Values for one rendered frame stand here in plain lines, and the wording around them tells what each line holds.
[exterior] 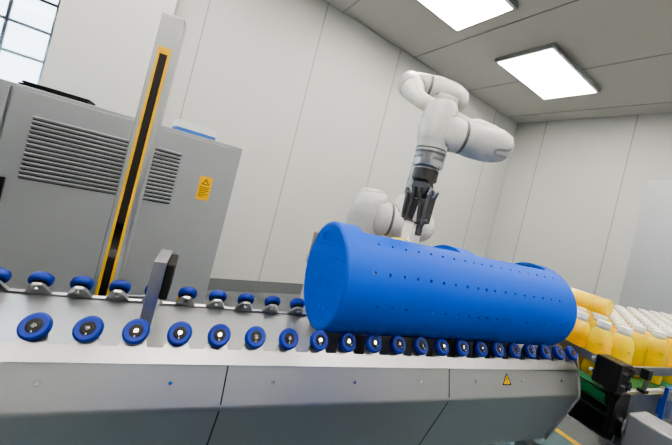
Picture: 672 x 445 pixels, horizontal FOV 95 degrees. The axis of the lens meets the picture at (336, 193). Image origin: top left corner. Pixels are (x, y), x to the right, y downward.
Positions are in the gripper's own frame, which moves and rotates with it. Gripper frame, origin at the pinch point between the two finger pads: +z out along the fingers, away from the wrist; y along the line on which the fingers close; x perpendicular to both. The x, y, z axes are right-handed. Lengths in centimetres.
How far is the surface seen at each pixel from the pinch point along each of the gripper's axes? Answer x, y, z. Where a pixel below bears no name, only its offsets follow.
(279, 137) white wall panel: 1, -266, -53
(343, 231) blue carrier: -25.1, 6.7, 2.2
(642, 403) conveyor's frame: 92, 24, 38
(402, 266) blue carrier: -9.9, 12.8, 7.3
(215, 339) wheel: -50, 12, 28
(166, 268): -62, 5, 17
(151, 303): -63, 6, 24
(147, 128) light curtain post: -78, -29, -12
